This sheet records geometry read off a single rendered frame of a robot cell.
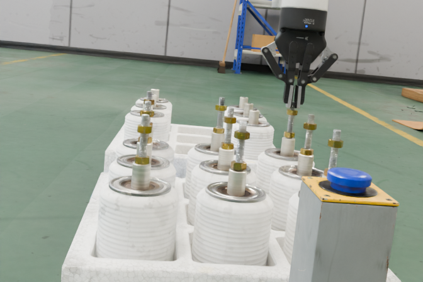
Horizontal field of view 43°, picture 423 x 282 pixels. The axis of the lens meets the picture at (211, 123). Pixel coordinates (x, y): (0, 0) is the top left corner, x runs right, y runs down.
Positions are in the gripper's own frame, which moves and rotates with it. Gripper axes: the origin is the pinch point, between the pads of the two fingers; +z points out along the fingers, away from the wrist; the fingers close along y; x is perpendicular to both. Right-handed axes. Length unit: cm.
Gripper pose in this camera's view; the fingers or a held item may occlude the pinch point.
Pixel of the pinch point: (293, 95)
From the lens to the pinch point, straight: 91.1
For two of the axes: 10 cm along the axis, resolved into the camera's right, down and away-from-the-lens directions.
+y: 10.0, 0.9, 0.3
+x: -0.2, -1.7, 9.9
